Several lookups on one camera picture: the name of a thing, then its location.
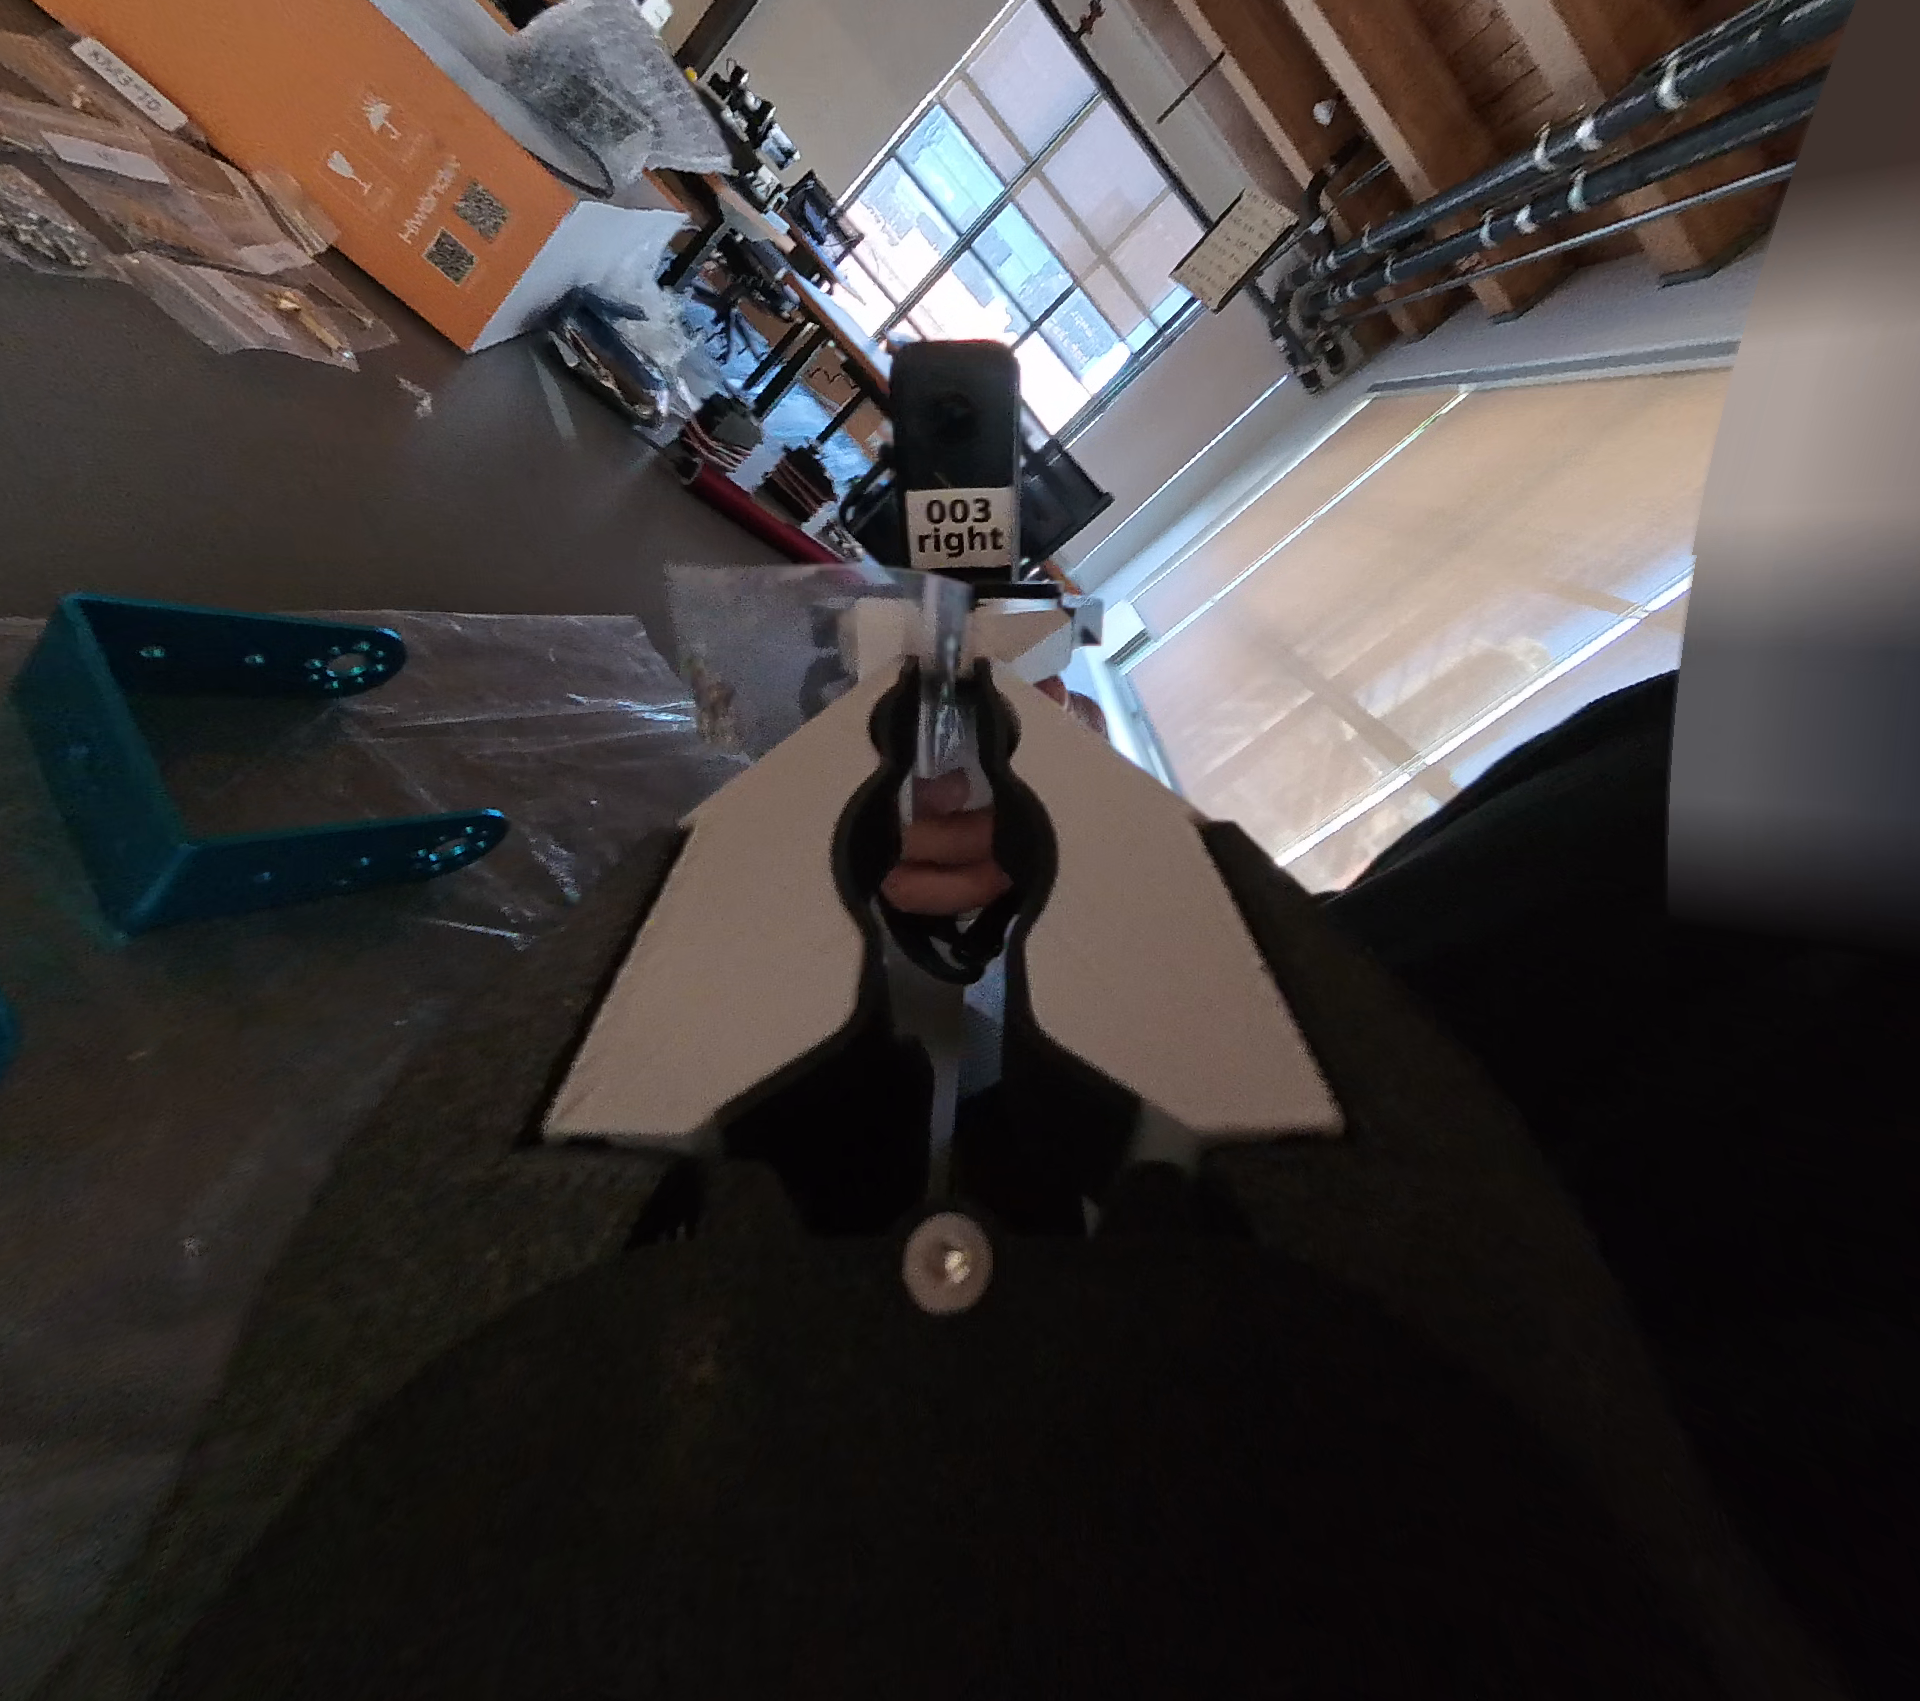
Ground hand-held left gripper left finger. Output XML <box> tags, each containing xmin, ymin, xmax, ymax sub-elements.
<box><xmin>541</xmin><ymin>656</ymin><xmax>923</xmax><ymax>1153</ymax></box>

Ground pile of clear parts bags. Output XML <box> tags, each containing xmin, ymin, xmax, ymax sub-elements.
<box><xmin>0</xmin><ymin>28</ymin><xmax>401</xmax><ymax>371</ymax></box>

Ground wooden work table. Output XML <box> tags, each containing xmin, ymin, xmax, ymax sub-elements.
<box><xmin>659</xmin><ymin>163</ymin><xmax>906</xmax><ymax>417</ymax></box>

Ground black ceiling pipes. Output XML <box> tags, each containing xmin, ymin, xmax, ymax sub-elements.
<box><xmin>1274</xmin><ymin>0</ymin><xmax>1888</xmax><ymax>393</ymax></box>

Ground hanging white sign board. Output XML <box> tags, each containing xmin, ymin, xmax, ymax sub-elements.
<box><xmin>1169</xmin><ymin>186</ymin><xmax>1301</xmax><ymax>310</ymax></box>

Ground bag of blue parts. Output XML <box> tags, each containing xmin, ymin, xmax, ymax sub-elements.
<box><xmin>545</xmin><ymin>282</ymin><xmax>679</xmax><ymax>422</ymax></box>

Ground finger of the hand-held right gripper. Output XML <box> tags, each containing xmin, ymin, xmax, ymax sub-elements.
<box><xmin>835</xmin><ymin>588</ymin><xmax>938</xmax><ymax>686</ymax></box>
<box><xmin>964</xmin><ymin>601</ymin><xmax>1108</xmax><ymax>686</ymax></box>

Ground black monitor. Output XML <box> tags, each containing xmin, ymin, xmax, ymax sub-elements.
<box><xmin>779</xmin><ymin>170</ymin><xmax>867</xmax><ymax>280</ymax></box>

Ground blue U-shaped metal bracket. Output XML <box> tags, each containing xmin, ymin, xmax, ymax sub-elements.
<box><xmin>12</xmin><ymin>591</ymin><xmax>509</xmax><ymax>941</ymax></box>

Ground dark red tube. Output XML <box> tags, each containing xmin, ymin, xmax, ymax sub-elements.
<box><xmin>674</xmin><ymin>462</ymin><xmax>846</xmax><ymax>566</ymax></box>

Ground large clear plastic sheet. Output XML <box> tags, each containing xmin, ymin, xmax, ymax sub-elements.
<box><xmin>0</xmin><ymin>606</ymin><xmax>756</xmax><ymax>1434</ymax></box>

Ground small clear screw bag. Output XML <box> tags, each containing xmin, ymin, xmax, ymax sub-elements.
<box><xmin>665</xmin><ymin>561</ymin><xmax>974</xmax><ymax>780</ymax></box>

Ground window with roller blind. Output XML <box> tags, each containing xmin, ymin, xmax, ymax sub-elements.
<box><xmin>1116</xmin><ymin>373</ymin><xmax>1727</xmax><ymax>892</ymax></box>

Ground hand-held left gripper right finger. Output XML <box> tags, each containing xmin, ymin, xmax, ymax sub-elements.
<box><xmin>977</xmin><ymin>661</ymin><xmax>1347</xmax><ymax>1144</ymax></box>

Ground large grid window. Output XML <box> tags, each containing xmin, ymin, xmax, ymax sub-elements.
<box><xmin>831</xmin><ymin>0</ymin><xmax>1218</xmax><ymax>443</ymax></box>

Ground orange and white cardboard box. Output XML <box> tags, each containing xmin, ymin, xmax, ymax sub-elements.
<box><xmin>0</xmin><ymin>0</ymin><xmax>710</xmax><ymax>356</ymax></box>

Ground grey desk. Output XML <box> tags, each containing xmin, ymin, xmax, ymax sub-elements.
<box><xmin>0</xmin><ymin>0</ymin><xmax>902</xmax><ymax>1701</ymax></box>

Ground bubble wrap bundle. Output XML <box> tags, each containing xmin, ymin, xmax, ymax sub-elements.
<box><xmin>501</xmin><ymin>0</ymin><xmax>739</xmax><ymax>198</ymax></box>

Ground person's right hand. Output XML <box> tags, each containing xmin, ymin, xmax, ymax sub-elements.
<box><xmin>882</xmin><ymin>673</ymin><xmax>1116</xmax><ymax>918</ymax></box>

